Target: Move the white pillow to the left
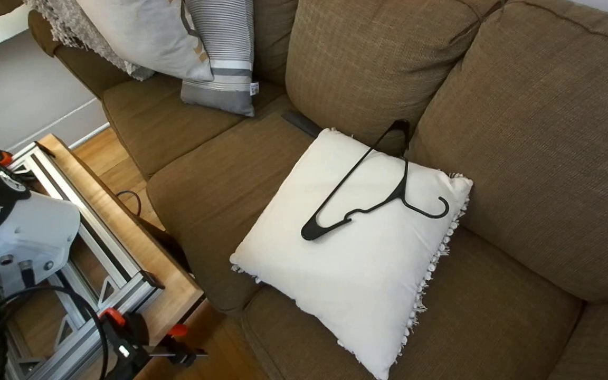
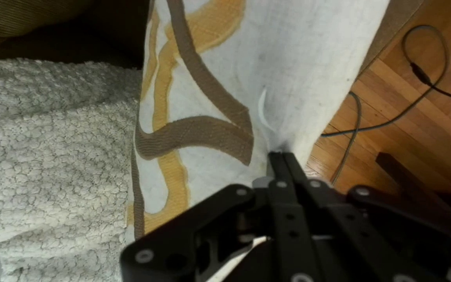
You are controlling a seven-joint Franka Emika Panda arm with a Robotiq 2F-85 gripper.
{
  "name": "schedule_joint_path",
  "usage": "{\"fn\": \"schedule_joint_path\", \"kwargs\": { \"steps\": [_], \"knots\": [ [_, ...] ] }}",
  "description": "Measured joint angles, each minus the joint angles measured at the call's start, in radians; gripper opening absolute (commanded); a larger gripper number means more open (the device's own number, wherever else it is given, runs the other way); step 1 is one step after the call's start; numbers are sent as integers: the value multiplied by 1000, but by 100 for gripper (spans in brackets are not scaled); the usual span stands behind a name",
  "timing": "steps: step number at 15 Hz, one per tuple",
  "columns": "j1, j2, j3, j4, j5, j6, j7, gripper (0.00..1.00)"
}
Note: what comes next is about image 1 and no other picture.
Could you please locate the thin black cable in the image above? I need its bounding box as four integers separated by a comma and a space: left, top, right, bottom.
109, 185, 146, 221

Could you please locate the plain white pillow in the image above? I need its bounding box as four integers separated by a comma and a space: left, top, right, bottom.
73, 0, 215, 81

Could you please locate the brown fabric sofa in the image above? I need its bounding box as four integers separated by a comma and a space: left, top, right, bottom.
28, 0, 608, 380

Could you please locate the wooden mounting board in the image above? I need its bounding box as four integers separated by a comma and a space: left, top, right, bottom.
37, 133, 208, 347

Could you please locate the white fringed pillow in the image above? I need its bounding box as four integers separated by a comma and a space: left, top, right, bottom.
229, 127, 476, 380

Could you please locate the cream knitted blanket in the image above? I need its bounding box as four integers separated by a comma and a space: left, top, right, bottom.
25, 0, 157, 85

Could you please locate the black plastic clothes hanger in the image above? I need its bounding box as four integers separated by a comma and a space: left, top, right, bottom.
300, 118, 451, 242

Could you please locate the grey striped pillow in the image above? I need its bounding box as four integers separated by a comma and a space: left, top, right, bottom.
177, 0, 262, 120

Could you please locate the wooden side cart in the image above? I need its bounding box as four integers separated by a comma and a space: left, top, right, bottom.
0, 138, 166, 380

